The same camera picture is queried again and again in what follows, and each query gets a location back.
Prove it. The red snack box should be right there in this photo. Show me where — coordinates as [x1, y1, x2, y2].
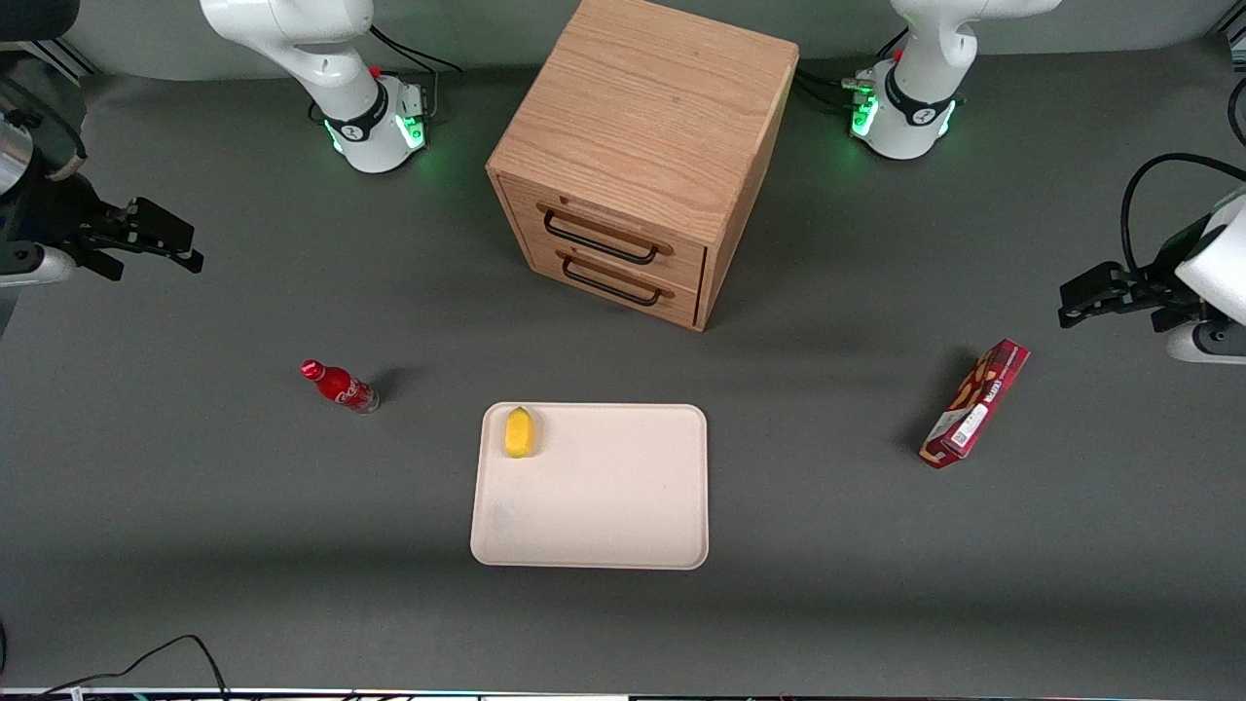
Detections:
[919, 338, 1031, 470]

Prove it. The thin black floor cable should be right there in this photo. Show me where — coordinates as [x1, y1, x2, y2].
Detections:
[0, 634, 231, 701]

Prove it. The wooden drawer cabinet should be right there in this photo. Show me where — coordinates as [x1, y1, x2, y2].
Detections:
[486, 0, 800, 333]

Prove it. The aluminium frame profile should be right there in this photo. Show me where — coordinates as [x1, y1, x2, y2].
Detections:
[37, 37, 100, 81]

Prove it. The black right base cable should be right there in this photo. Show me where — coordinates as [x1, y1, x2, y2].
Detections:
[368, 23, 464, 77]

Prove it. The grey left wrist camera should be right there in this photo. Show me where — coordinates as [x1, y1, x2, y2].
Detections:
[1166, 319, 1246, 366]

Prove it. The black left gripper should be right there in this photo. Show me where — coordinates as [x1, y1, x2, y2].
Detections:
[1057, 222, 1213, 334]

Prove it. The black base cable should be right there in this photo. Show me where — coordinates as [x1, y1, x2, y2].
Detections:
[368, 23, 464, 77]
[792, 27, 910, 110]

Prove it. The red coke bottle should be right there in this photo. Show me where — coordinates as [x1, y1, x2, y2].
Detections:
[300, 359, 381, 415]

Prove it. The black wire drawer handle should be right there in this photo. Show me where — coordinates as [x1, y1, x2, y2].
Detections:
[562, 251, 663, 308]
[542, 208, 660, 266]

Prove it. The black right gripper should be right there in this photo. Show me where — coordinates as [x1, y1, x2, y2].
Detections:
[0, 170, 205, 283]

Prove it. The beige plastic tray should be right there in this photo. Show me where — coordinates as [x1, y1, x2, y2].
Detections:
[470, 402, 710, 571]

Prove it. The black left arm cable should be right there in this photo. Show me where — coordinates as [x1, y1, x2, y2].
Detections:
[1118, 152, 1246, 278]

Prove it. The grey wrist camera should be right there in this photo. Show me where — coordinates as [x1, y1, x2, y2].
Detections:
[0, 243, 77, 289]
[1166, 319, 1246, 366]

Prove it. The black left base cable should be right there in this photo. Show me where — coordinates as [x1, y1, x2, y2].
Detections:
[792, 27, 910, 110]

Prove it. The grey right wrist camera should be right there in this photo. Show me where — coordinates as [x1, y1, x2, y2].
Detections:
[0, 243, 77, 289]

